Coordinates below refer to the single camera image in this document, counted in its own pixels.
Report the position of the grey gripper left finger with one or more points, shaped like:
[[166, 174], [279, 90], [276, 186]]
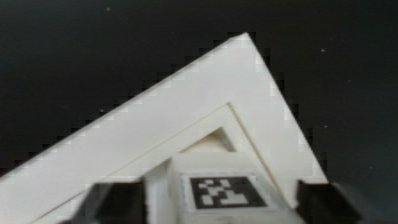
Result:
[[114, 205]]

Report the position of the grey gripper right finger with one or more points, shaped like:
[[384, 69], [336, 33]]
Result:
[[324, 207]]

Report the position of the white square table top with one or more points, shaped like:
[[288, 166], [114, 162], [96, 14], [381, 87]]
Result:
[[212, 111]]

